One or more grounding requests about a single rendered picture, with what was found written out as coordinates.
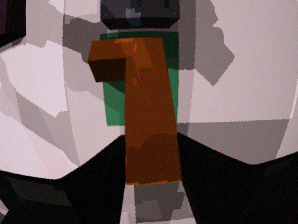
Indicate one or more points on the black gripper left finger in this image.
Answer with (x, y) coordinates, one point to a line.
(91, 194)

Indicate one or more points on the orange l-shaped part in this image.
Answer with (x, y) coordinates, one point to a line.
(151, 152)

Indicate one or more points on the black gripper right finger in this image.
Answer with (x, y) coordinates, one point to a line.
(222, 190)

